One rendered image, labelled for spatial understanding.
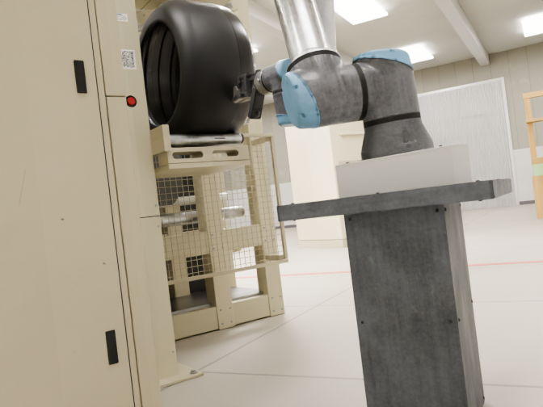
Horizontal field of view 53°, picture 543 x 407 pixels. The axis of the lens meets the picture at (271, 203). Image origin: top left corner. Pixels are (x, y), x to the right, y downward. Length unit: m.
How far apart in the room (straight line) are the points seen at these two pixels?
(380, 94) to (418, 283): 0.48
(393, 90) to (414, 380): 0.72
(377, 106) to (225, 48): 0.87
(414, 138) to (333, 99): 0.23
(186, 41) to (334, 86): 0.87
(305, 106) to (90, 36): 0.53
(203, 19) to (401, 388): 1.46
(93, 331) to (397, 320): 0.72
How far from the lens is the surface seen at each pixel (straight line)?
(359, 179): 1.36
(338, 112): 1.39
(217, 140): 2.18
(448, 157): 1.31
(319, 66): 1.40
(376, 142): 1.41
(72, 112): 1.30
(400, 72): 1.44
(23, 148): 1.26
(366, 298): 1.41
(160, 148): 2.06
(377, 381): 1.46
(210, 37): 2.12
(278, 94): 1.83
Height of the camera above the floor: 0.59
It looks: 1 degrees up
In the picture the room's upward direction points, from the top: 7 degrees counter-clockwise
